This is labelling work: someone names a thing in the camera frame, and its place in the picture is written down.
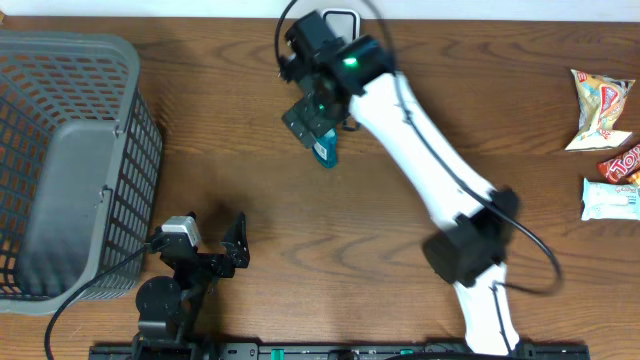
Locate blue Listerine mouthwash bottle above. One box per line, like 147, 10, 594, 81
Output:
312, 129, 338, 169

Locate yellow snack chip bag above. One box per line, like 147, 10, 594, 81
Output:
565, 69, 635, 152

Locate mint green snack packet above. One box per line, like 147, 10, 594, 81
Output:
581, 179, 639, 221

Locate orange chocolate bar wrapper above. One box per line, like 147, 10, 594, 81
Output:
597, 145, 639, 184

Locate small orange snack packet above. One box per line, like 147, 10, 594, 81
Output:
627, 171, 640, 186

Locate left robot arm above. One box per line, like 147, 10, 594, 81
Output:
132, 212, 250, 359

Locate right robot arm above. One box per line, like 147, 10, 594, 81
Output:
275, 11, 520, 356

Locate white barcode scanner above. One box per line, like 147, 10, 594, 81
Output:
321, 8, 361, 43

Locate grey plastic basket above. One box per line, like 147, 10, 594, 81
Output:
1, 31, 163, 315

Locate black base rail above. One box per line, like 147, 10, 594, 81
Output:
88, 340, 592, 360

